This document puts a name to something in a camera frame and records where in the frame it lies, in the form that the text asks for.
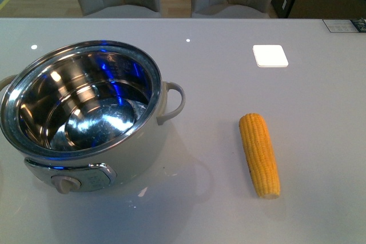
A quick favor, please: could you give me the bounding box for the yellow corn cob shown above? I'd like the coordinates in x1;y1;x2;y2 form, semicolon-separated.
239;113;281;199

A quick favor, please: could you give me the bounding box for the cream electric cooking pot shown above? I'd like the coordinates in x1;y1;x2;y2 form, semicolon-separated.
1;41;185;194

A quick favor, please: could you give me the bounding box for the black white table label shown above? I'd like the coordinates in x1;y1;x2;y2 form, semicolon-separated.
323;18;366;33

